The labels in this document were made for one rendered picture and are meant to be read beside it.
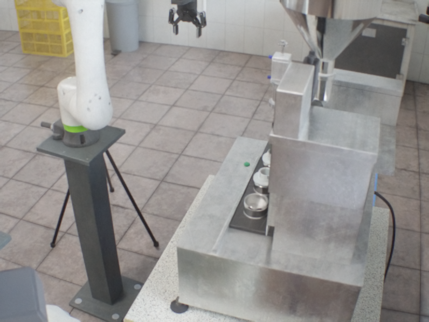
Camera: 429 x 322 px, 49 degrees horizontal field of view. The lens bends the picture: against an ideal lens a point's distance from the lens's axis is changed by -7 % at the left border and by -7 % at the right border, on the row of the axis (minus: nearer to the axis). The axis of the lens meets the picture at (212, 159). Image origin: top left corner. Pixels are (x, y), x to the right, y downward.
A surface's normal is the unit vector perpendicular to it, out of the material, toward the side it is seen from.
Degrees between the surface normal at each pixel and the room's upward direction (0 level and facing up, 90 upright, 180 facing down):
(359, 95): 90
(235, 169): 0
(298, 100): 90
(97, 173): 90
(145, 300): 0
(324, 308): 90
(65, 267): 0
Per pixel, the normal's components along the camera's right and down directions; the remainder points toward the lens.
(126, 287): 0.01, -0.84
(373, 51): -0.32, 0.52
